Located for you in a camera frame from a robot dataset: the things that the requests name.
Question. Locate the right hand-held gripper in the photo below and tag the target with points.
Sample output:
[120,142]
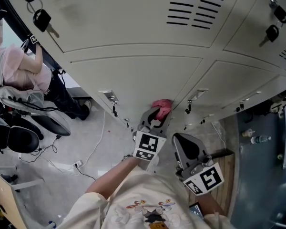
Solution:
[211,178]

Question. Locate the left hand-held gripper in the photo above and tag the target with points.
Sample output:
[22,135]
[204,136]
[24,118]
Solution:
[147,144]

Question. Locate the pink wiping cloth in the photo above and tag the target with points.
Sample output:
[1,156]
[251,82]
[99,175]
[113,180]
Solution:
[163,106]

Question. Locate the grey metal cabinet door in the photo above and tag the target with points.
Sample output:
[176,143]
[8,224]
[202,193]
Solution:
[133,80]

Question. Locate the grey metal locker cabinet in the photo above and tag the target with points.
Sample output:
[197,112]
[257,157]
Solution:
[121,20]

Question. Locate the person's left forearm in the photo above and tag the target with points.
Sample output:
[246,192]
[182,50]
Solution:
[109,178]

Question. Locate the person's right forearm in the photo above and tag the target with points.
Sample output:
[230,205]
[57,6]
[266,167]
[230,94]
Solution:
[211,204]

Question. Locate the wooden slat platform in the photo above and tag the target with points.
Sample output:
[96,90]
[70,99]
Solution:
[225,175]

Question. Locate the black smartphone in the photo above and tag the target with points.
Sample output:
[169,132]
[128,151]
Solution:
[196,211]

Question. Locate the plastic cup with straw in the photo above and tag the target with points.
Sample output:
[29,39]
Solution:
[248,133]

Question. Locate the clear plastic water bottle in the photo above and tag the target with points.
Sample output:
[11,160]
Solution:
[260,139]

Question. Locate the white power strip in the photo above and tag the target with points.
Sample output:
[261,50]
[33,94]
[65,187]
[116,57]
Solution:
[77,164]

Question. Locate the white window sill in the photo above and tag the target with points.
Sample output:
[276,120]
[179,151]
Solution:
[74,82]

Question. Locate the small pale round object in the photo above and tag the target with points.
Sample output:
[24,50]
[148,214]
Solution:
[280,156]

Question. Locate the black power adapter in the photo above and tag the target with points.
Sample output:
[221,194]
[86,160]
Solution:
[58,137]

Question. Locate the grey-shell black-seat chair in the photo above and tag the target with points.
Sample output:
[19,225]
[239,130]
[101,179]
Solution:
[54,126]

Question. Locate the white patterned bag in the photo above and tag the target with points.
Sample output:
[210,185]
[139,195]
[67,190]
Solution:
[277,107]

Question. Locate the light wooden table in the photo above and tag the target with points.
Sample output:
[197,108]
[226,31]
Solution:
[2,199]

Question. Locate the black-framed window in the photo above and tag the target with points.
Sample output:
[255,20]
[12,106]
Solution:
[14,23]

